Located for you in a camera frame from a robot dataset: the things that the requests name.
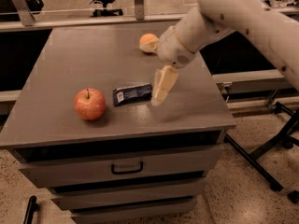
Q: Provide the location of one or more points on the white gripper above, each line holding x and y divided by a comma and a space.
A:
173, 50

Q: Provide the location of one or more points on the black drawer handle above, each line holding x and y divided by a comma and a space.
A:
127, 168

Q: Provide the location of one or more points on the black object on floor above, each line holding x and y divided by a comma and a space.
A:
31, 208

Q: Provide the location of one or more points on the orange fruit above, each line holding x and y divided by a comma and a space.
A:
148, 43

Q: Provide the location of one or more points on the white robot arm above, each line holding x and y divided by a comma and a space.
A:
275, 35

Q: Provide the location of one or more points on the grey drawer cabinet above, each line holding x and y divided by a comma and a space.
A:
178, 141

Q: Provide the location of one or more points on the red apple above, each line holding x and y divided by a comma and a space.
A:
90, 104

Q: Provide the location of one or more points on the metal railing frame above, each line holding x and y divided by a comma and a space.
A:
49, 14

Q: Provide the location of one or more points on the dark blue rxbar wrapper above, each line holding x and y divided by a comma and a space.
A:
132, 94

